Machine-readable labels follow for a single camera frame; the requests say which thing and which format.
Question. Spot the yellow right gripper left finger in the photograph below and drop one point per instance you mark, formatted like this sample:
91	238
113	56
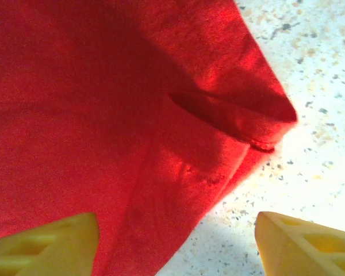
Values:
54	250

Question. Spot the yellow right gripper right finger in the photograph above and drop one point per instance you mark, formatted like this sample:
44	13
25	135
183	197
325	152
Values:
299	253

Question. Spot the red t-shirt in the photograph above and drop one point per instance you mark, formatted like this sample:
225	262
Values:
89	129

